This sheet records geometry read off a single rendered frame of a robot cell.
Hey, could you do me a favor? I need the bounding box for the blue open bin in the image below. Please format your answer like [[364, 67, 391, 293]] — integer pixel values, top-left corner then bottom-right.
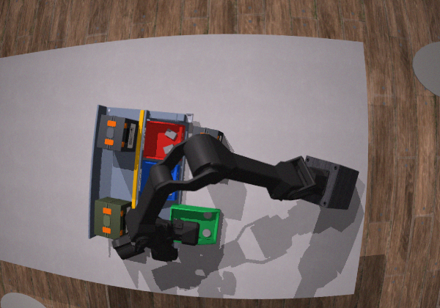
[[140, 160, 180, 200]]

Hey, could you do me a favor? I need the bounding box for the olive green case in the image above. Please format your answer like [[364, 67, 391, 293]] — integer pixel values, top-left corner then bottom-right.
[[94, 197, 132, 239]]

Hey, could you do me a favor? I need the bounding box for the yellow flat bar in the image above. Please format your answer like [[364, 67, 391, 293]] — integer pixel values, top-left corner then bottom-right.
[[131, 110, 144, 208]]

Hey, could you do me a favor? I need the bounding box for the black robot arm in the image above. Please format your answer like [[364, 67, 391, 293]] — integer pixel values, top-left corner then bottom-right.
[[112, 133, 330, 262]]

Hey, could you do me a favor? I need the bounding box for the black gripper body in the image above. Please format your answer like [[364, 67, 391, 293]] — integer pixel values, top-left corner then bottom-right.
[[156, 218, 200, 246]]

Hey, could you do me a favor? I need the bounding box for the grey metal bin shelf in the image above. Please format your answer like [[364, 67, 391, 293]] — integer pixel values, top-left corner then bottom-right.
[[88, 105, 194, 239]]

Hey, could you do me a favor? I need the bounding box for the red open bin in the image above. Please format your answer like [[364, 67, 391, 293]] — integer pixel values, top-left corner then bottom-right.
[[143, 121, 186, 160]]

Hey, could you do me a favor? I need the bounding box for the green bin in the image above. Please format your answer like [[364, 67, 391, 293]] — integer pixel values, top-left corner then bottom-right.
[[169, 203, 220, 245]]

